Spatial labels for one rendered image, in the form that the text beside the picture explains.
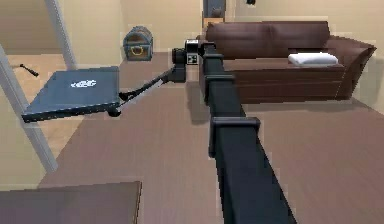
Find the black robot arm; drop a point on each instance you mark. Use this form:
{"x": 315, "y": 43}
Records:
{"x": 240, "y": 160}

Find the small black wall fixture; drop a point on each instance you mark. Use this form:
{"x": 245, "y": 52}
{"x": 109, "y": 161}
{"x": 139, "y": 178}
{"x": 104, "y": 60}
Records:
{"x": 251, "y": 1}

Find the brown leather sofa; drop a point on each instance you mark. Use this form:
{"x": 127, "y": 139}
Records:
{"x": 280, "y": 80}

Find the white folded cloth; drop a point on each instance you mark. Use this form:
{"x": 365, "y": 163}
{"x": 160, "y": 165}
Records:
{"x": 312, "y": 59}

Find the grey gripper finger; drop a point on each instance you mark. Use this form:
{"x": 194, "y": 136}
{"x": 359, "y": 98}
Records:
{"x": 140, "y": 95}
{"x": 146, "y": 85}

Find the dark blue laptop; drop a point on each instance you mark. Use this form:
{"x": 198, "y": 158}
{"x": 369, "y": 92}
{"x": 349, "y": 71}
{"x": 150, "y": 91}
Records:
{"x": 73, "y": 91}

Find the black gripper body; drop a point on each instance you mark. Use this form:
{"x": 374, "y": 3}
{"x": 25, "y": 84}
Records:
{"x": 179, "y": 60}

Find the blue-grey treasure chest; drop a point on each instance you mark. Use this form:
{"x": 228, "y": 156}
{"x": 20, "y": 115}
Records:
{"x": 138, "y": 44}

